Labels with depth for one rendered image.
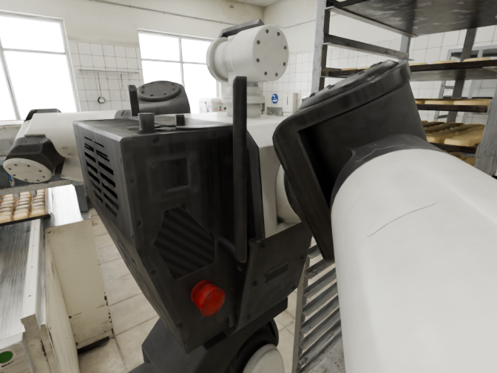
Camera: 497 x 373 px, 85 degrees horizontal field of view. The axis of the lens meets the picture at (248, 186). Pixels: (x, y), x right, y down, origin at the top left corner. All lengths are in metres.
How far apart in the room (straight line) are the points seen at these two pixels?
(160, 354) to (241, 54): 0.46
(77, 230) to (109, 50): 3.44
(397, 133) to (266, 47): 0.21
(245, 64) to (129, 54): 4.43
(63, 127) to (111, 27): 4.19
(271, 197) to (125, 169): 0.15
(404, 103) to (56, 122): 0.57
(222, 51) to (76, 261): 1.44
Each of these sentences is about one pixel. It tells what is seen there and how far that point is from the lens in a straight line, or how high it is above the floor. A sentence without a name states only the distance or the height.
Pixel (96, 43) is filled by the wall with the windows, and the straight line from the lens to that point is 4.69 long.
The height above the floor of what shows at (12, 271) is 0.84.
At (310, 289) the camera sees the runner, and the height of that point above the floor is 0.68.
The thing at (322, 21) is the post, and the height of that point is 1.64.
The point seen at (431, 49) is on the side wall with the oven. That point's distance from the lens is 4.15.
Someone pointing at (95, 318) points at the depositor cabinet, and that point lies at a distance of 1.92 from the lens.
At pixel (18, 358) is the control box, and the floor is 0.79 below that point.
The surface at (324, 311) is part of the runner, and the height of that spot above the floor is 0.50.
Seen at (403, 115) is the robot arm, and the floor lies 1.42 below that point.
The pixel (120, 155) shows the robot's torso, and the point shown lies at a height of 1.39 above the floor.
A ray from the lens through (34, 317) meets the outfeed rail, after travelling 0.95.
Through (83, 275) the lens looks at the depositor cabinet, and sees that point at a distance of 1.75.
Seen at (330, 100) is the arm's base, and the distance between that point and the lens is 0.22.
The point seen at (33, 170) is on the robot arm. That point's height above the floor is 1.29.
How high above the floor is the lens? 1.44
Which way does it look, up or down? 19 degrees down
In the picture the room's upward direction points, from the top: straight up
